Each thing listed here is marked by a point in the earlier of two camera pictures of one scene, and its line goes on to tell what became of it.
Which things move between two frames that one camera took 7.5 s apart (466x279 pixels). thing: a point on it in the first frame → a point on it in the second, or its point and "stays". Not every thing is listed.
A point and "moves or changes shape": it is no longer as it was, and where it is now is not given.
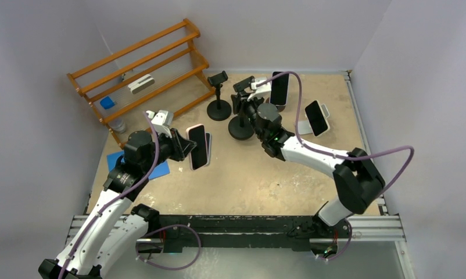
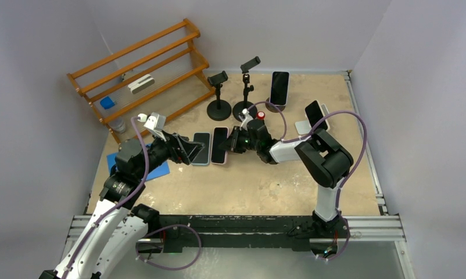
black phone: (316, 118) stays
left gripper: (180, 146) stays
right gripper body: (247, 108) → (243, 142)
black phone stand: (240, 127) moves or changes shape
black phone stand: (218, 110) stays
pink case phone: (196, 133) → (218, 156)
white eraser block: (141, 83) stays
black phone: (279, 89) stays
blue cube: (107, 103) stays
